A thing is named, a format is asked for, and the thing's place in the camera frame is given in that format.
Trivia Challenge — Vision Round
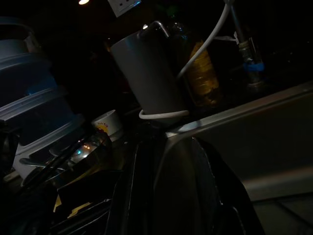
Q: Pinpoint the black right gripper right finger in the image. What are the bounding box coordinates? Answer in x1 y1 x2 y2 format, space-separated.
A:
192 136 267 235

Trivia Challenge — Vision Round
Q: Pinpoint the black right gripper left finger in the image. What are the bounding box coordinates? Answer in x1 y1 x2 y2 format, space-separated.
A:
102 137 154 235

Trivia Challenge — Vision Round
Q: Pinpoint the shiny round steel bowl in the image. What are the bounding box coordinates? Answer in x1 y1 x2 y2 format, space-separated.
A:
22 133 113 188

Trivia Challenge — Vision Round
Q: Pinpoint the white mug with cartoon print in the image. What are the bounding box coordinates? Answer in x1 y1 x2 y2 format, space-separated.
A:
91 109 124 142

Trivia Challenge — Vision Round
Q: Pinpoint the black chopstick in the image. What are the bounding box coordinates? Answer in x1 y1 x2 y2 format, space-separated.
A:
23 141 86 188

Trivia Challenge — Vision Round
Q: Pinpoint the stainless steel sink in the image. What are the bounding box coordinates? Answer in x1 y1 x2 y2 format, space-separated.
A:
163 80 313 203

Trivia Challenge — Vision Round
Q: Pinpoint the yellow oil bottle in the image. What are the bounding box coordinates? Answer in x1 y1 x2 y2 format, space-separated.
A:
170 22 224 108

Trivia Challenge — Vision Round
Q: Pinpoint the grey electric kettle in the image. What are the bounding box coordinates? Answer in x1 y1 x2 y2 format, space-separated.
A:
110 21 191 117

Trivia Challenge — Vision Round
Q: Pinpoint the white tiered food steamer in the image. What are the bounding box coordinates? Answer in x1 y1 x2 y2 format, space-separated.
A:
0 16 85 182

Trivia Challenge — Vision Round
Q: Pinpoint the metal faucet with blue tape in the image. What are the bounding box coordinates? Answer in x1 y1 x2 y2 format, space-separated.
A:
228 0 267 90

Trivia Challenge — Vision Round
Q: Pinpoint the white power cable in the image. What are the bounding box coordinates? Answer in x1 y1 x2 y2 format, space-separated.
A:
138 0 233 121

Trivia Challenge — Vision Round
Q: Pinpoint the white wall socket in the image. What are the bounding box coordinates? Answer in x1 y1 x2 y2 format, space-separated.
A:
107 0 143 18

